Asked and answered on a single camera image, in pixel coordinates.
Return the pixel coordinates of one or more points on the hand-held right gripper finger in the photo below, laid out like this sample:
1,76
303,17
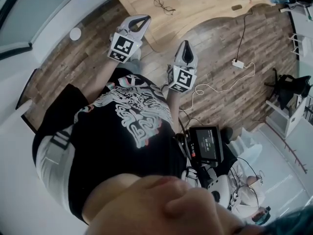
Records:
193,56
179,53

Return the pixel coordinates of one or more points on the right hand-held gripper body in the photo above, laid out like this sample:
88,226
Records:
183,78

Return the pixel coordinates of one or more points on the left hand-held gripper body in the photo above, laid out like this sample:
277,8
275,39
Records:
121,46

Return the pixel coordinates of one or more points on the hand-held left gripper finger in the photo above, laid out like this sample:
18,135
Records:
137,16
144,28

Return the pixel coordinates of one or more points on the thin black-framed glasses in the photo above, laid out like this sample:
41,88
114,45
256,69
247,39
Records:
164,6

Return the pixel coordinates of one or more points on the person's left forearm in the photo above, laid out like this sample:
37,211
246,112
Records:
110,70

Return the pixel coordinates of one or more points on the person's right forearm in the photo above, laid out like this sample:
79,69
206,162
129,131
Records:
174,104

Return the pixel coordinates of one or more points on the grey shoe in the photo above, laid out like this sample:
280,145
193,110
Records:
136,54

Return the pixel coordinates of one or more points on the grey trousers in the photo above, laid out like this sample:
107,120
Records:
132,66

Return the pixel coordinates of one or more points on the white power adapter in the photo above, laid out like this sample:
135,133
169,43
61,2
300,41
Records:
238,63

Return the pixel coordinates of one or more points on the white round disc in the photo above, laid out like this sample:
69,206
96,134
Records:
75,34

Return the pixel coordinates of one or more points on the small dark oval object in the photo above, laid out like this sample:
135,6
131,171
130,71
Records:
236,7

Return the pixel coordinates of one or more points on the black screen device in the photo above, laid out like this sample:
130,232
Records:
206,144

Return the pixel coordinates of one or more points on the black printed t-shirt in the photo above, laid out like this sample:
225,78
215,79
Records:
117,131

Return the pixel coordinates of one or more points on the glass door panel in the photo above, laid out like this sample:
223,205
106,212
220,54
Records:
34,13

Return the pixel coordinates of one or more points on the white plastic chair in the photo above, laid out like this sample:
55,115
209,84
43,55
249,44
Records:
248,147

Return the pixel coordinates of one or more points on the black office chair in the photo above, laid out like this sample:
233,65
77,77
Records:
288,88

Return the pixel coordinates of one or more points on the white shelf unit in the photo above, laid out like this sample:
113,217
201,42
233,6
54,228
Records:
283,117

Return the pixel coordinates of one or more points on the white controller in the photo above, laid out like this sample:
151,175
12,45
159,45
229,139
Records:
220,186

